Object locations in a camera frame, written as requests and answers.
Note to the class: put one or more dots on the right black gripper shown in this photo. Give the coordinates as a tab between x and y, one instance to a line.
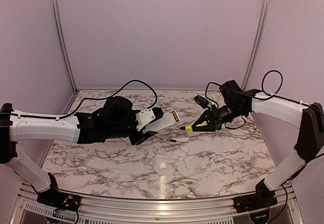
216	120

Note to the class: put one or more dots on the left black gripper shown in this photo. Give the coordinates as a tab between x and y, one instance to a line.
142	137

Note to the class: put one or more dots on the white remote control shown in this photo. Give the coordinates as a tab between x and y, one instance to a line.
166	121

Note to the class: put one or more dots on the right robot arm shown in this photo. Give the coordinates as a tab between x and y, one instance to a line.
307	119

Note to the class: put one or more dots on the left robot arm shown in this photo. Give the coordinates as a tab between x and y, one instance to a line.
81	128

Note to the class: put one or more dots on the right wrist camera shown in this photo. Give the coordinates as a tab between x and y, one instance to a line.
201	101

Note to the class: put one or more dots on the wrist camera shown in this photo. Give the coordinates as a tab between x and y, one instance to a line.
149	118
201	101

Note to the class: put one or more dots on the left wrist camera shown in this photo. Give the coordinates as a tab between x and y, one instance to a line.
149	118

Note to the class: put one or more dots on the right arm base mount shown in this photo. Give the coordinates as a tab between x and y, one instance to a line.
262	198

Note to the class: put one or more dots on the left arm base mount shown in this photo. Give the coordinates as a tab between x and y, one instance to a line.
55	198

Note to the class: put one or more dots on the front aluminium rail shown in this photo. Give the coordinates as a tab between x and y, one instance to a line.
100	209

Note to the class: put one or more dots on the right aluminium frame post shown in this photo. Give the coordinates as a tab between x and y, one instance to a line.
265	4

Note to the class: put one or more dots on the aluminium frame post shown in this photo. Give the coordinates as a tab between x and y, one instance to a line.
62	45
265	4

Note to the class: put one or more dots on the left aluminium frame post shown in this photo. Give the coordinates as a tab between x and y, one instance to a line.
62	45

